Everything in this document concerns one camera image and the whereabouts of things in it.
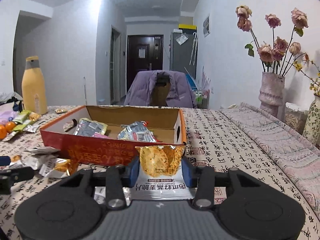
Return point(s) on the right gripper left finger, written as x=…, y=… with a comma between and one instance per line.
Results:
x=118, y=177

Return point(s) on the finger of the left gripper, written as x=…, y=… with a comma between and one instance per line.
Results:
x=5, y=160

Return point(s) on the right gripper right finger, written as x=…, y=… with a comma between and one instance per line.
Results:
x=201, y=178

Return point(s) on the orange cracker snack packet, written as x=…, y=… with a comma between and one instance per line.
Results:
x=160, y=175

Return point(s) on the red white noodle packet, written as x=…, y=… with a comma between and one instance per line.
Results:
x=137, y=131

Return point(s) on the large silver yellow snack bag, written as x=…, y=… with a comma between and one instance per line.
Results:
x=88, y=128

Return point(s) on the orange mandarin front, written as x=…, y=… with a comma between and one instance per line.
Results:
x=3, y=132

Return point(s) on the orange mandarin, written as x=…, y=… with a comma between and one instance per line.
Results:
x=3, y=132
x=10, y=126

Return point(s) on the orange mandarin back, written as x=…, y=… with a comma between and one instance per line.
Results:
x=10, y=126

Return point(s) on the patterned table cloth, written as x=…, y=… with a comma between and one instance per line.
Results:
x=213, y=140

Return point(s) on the silver snack packet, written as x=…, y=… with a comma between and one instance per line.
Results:
x=42, y=150

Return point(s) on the orange cardboard box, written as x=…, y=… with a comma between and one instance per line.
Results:
x=167, y=125

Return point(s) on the green snack bar packet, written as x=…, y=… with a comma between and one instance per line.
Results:
x=21, y=117

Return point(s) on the cracker packet on table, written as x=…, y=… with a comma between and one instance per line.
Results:
x=58, y=168

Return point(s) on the yellow thermos bottle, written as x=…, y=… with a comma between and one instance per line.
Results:
x=33, y=87

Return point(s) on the small snack near bottle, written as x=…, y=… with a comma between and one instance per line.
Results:
x=60, y=111

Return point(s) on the wooden chair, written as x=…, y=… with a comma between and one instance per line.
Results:
x=160, y=93

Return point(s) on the purple jacket on chair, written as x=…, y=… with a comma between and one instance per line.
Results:
x=181, y=94

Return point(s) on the pink folded runner cloth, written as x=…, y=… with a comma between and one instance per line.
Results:
x=294, y=154

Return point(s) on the pink ceramic vase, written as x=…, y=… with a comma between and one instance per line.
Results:
x=271, y=92

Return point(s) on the glass jar with grains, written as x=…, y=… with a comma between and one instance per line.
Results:
x=295, y=117

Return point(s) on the speckled small vase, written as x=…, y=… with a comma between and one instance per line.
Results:
x=311, y=129

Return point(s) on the dark entrance door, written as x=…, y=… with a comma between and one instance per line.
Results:
x=144, y=52

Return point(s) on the grey refrigerator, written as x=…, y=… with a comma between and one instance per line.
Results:
x=183, y=52

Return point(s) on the dried pink roses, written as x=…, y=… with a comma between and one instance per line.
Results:
x=279, y=56

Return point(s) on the yellow flower branches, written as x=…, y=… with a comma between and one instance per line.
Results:
x=310, y=75

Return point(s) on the yellow box on fridge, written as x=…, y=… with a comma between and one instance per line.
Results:
x=187, y=26

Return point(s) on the wall picture frame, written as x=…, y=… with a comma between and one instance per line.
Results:
x=206, y=26

